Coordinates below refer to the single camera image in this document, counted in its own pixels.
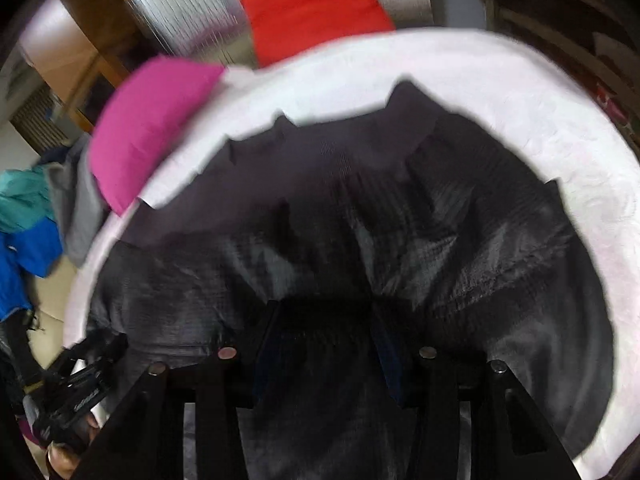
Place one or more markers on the beige sofa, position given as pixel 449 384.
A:
pixel 55 305

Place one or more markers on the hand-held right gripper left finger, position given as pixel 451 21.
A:
pixel 265 360

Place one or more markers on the silver foil mat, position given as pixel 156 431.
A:
pixel 190 10

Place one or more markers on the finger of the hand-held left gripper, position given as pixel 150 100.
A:
pixel 102 350

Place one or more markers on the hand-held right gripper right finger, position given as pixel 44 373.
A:
pixel 392 365

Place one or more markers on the black jacket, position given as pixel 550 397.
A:
pixel 17 355

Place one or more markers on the grey garment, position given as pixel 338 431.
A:
pixel 80 210

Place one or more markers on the pink pillow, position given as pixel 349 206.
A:
pixel 150 125

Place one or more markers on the wooden pillar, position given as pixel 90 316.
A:
pixel 75 50

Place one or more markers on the blue jacket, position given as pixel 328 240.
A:
pixel 30 255

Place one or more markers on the magenta cloth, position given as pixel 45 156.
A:
pixel 29 432

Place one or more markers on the teal jacket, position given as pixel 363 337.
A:
pixel 22 200

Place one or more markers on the red pillow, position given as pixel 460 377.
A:
pixel 315 15

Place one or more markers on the white blanket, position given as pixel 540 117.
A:
pixel 550 125

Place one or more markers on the dark quilted jacket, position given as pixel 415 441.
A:
pixel 350 220

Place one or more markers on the person's left hand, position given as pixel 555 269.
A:
pixel 65 462

